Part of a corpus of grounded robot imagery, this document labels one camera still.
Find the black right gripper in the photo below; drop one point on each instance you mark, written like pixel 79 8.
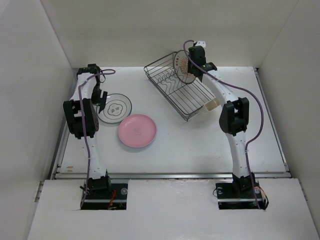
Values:
pixel 190 69

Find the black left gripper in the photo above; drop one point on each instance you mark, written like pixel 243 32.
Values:
pixel 100 100

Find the white plate red print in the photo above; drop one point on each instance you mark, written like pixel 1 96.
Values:
pixel 180 66

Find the pink plastic plate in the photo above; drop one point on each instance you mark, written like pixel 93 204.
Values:
pixel 137 130

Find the blue plastic plate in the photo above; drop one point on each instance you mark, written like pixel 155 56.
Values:
pixel 130 149

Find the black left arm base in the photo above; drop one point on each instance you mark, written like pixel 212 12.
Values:
pixel 101 195

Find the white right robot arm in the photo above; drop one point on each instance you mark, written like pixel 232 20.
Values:
pixel 233 119

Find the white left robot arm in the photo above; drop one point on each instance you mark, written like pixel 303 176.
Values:
pixel 81 113

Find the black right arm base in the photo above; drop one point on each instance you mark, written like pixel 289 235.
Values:
pixel 230 198

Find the black wire dish rack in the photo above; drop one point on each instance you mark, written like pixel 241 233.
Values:
pixel 168 78

